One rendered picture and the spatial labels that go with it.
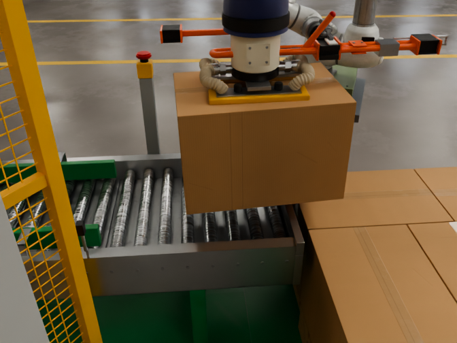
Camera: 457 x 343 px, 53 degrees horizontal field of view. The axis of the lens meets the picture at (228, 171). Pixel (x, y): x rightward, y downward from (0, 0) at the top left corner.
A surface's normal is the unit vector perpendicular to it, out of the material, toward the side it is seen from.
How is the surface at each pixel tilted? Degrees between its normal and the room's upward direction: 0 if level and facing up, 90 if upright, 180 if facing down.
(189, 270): 90
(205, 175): 90
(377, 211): 0
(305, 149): 90
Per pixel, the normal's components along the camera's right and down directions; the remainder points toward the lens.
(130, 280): 0.08, 0.54
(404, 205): 0.00, -0.84
